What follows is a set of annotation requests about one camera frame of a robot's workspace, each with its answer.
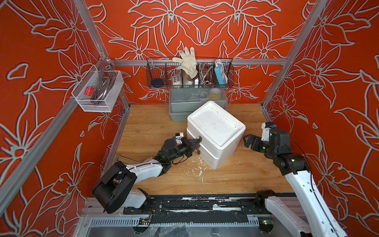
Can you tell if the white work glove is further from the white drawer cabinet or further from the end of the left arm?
the end of the left arm

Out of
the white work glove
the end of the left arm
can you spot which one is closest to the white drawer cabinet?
the end of the left arm

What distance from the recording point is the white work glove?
892 mm

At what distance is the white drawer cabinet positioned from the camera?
2.36ft
